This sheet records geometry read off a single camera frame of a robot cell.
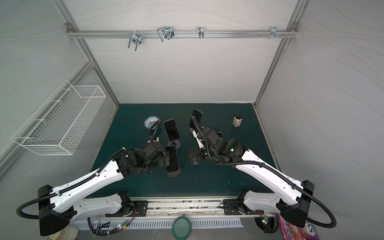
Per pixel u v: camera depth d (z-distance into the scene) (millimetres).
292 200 383
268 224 721
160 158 574
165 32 765
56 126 673
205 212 733
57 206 389
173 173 844
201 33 781
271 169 421
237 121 1015
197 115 1080
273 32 765
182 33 783
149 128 1038
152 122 1076
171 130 886
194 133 647
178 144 982
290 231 662
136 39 800
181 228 605
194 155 587
